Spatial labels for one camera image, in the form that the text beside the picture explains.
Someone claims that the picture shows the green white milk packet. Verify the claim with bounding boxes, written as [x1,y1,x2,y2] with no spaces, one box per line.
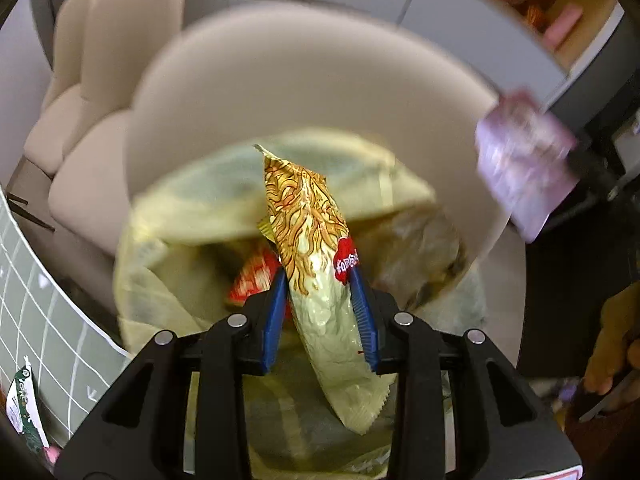
[2,365,51,453]

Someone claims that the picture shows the purple snack packet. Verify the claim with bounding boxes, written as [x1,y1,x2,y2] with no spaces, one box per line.
[475,90,581,243]

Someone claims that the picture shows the person's right hand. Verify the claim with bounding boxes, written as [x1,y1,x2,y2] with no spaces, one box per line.
[582,282,640,396]

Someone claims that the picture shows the yellow-green bin bag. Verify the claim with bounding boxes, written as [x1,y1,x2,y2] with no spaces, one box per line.
[112,127,488,480]

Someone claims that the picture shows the red snack packet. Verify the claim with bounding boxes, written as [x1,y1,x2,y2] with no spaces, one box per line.
[227,250,293,321]

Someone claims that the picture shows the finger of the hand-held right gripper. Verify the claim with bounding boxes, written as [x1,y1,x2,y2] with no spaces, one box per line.
[566,141,625,202]

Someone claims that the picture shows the green grid tablecloth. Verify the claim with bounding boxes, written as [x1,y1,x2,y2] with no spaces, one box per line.
[0,185,133,448]

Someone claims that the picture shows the person's right forearm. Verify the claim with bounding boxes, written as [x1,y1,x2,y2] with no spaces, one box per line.
[565,380,640,480]

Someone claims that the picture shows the noodle print snack packet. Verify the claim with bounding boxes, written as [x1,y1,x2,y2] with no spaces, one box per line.
[254,144,393,436]

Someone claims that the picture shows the pink box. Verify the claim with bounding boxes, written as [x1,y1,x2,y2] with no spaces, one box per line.
[542,4,583,46]

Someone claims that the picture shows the white sideboard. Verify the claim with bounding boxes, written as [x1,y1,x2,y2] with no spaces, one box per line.
[180,0,571,108]

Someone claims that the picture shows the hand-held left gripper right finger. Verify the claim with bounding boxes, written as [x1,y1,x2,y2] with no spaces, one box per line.
[348,265,583,480]

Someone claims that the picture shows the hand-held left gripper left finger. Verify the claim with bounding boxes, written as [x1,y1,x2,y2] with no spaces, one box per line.
[54,270,291,480]

